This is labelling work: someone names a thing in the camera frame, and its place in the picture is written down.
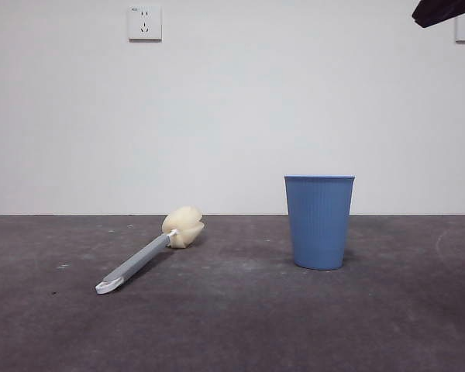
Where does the blue ribbed plastic cup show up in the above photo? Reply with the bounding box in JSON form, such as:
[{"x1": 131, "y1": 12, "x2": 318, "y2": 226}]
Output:
[{"x1": 284, "y1": 174, "x2": 356, "y2": 271}]

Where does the cup brush with sponge head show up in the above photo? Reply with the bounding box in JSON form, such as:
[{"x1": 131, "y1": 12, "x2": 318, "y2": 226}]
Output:
[{"x1": 95, "y1": 206, "x2": 206, "y2": 296}]

